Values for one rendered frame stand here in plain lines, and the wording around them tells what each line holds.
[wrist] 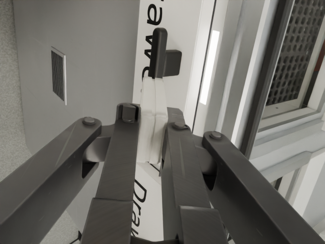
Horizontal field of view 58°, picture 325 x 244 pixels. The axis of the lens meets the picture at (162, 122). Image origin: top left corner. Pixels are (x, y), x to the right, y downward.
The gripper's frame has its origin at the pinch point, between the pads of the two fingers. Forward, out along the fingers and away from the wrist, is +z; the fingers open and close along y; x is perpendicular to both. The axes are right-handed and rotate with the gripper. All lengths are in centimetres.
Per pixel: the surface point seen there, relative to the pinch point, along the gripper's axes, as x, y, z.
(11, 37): -16, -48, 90
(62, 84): -16, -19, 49
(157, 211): -21.4, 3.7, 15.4
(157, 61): 0.5, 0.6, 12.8
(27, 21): -7, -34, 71
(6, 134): -53, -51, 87
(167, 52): 1.4, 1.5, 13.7
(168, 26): 3.6, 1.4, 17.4
